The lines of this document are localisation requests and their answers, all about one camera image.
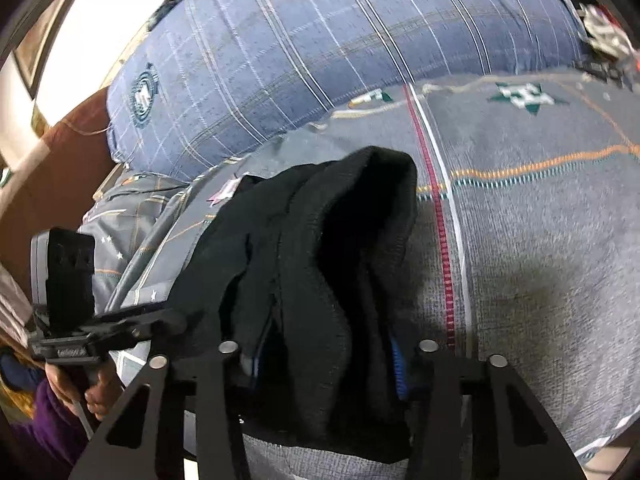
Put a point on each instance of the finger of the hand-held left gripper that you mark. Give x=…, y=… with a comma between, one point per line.
x=145, y=325

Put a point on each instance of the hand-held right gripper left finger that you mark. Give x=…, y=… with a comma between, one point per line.
x=210, y=390

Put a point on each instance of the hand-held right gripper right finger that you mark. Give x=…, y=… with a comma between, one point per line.
x=399, y=367

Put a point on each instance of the black pants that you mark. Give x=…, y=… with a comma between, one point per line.
x=325, y=260

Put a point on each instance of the person's left forearm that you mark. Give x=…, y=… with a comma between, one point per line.
x=50, y=440

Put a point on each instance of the person's left hand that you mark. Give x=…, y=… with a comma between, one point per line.
x=102, y=395

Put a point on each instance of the brown headboard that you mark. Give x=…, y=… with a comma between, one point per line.
x=50, y=185

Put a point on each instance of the grey patterned bedsheet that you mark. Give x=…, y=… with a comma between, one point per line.
x=525, y=235

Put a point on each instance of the dark blue cloth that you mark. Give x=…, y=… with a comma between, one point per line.
x=172, y=0

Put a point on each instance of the blue plaid quilt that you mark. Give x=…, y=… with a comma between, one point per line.
x=300, y=60

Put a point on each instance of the black packet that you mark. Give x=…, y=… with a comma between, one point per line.
x=602, y=69

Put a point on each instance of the white crumpled plastic bag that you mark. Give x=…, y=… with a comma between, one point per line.
x=607, y=30

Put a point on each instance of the framed wall picture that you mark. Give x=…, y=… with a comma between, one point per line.
x=35, y=45

